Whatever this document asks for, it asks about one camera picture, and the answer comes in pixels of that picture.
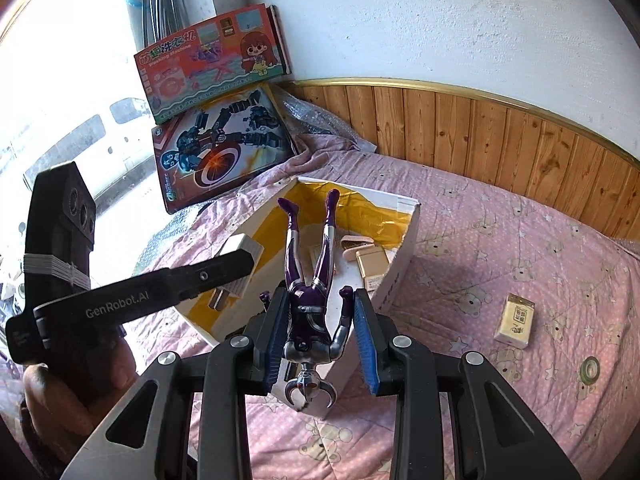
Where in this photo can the green tape roll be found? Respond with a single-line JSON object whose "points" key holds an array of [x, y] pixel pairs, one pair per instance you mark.
{"points": [[585, 364]]}

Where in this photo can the cardboard box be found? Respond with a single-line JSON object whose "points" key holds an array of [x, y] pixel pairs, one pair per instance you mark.
{"points": [[400, 260]]}

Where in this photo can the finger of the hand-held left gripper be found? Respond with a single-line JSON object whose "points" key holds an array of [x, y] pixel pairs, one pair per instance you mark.
{"points": [[210, 275]]}

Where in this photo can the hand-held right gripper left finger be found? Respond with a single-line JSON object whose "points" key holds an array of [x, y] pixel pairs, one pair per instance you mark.
{"points": [[275, 342]]}

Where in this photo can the small beige box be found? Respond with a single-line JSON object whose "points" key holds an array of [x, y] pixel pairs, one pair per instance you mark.
{"points": [[372, 267]]}

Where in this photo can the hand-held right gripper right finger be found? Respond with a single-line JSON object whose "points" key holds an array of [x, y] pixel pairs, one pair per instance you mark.
{"points": [[365, 347]]}

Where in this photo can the bubble wrap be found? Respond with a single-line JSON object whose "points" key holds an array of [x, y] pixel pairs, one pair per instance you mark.
{"points": [[625, 242], [320, 122]]}

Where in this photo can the purple silver action figure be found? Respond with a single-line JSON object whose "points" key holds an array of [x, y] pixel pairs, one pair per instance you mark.
{"points": [[305, 310]]}

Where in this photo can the white van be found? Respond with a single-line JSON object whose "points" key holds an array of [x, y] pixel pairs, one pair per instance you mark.
{"points": [[115, 150]]}

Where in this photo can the orange toy box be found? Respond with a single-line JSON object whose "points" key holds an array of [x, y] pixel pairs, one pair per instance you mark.
{"points": [[200, 70]]}

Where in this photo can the robot print toy box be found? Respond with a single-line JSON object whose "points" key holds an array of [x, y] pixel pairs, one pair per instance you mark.
{"points": [[225, 150]]}

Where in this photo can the yellow tissue packet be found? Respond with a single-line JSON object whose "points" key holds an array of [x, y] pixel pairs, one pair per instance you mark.
{"points": [[515, 322]]}

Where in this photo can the person's left hand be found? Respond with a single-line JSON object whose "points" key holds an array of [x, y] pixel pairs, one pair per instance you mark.
{"points": [[55, 390]]}

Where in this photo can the white charger adapter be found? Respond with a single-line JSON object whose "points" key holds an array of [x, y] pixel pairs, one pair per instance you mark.
{"points": [[245, 245]]}

